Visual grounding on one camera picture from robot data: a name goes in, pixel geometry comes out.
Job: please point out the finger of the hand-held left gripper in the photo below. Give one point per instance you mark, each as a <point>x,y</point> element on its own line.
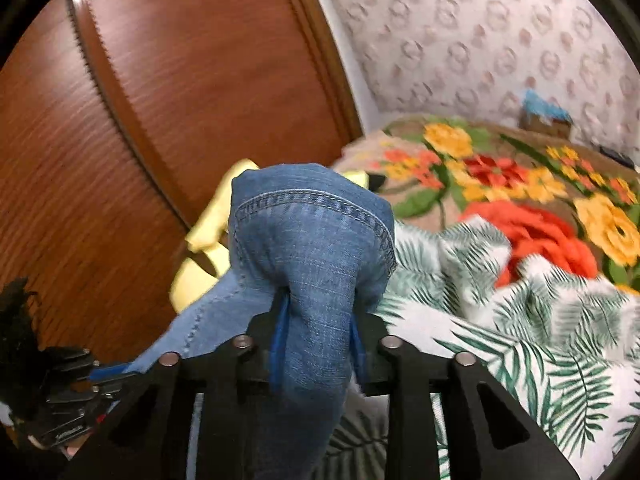
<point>75,375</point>

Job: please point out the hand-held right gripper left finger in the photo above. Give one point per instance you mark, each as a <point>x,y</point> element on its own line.
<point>277,350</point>

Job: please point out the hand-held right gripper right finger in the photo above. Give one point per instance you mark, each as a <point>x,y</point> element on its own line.
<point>360,355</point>

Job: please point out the blue denim pants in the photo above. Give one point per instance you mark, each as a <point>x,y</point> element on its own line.
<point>310,260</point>

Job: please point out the yellow plush toy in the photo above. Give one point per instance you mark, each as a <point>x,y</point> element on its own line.
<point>192,280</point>

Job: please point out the leaf print bed sheet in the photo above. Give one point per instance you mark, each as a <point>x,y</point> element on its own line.
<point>525,335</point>

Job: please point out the floral blanket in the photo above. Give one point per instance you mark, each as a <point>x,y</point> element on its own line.
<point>500,170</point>

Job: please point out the wooden wardrobe door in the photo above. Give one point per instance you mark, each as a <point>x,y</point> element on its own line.
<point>175,85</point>

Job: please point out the cardboard box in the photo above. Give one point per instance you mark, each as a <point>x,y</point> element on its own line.
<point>545,127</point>

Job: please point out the blue fluffy cloth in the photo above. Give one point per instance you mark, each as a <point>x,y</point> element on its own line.
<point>542,105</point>

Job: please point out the black object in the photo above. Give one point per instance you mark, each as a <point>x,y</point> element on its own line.
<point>615,154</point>

